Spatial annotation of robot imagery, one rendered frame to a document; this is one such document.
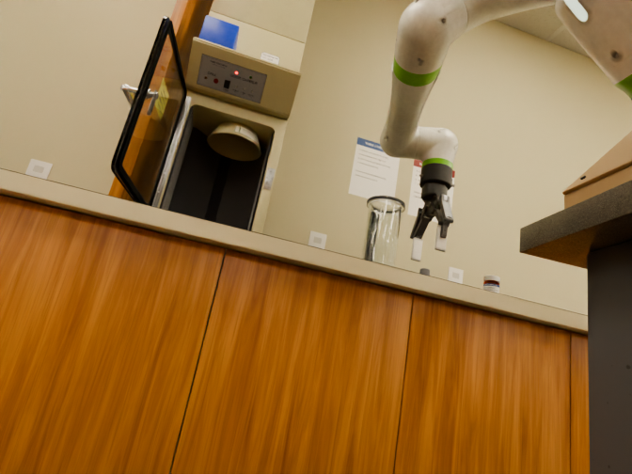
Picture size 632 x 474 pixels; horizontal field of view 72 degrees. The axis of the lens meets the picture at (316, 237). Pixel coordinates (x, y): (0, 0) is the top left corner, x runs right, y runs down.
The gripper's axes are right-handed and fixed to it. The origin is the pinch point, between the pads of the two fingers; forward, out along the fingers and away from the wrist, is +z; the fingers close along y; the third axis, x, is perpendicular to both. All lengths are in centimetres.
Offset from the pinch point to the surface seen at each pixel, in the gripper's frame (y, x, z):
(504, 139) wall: 55, -64, -88
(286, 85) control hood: 4, 50, -41
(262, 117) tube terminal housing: 13, 54, -33
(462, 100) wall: 55, -39, -102
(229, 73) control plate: 6, 67, -39
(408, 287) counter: -17.2, 12.8, 15.9
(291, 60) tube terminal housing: 13, 50, -56
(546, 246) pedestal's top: -59, 13, 16
